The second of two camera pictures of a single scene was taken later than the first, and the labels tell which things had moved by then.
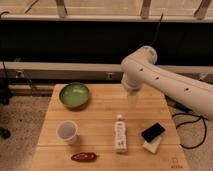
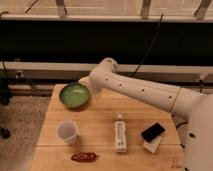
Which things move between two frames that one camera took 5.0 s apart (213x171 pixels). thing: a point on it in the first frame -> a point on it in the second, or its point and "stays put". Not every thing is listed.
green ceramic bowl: (74, 96) stays put
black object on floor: (5, 133) stays put
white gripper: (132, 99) -> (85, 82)
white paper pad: (153, 145) stays put
